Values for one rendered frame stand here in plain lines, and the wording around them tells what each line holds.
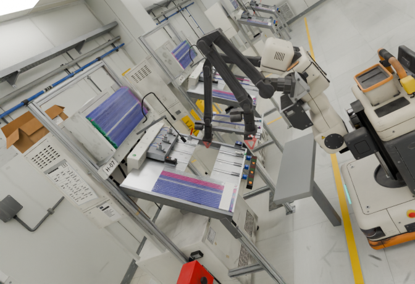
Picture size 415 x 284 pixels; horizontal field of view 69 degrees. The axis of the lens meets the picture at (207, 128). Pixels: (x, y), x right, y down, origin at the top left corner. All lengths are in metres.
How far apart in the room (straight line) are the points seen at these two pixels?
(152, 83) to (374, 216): 2.27
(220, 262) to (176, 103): 1.68
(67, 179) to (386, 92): 1.91
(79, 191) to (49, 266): 1.27
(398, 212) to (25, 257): 2.84
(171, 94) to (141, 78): 0.36
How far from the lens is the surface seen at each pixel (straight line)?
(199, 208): 1.85
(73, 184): 2.14
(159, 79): 3.14
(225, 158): 2.24
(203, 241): 2.08
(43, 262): 3.28
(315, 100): 1.76
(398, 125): 1.69
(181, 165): 2.12
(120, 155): 2.02
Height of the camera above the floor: 1.70
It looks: 17 degrees down
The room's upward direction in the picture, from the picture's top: 38 degrees counter-clockwise
